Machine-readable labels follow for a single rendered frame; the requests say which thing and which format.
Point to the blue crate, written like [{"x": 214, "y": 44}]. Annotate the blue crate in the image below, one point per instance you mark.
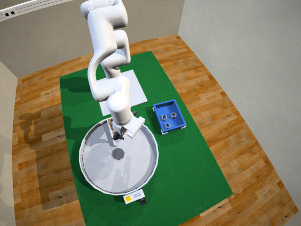
[{"x": 167, "y": 108}]

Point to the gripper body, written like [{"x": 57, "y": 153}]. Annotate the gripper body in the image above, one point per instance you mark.
[{"x": 120, "y": 129}]

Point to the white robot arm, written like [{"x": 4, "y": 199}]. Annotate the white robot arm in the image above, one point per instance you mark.
[{"x": 111, "y": 49}]

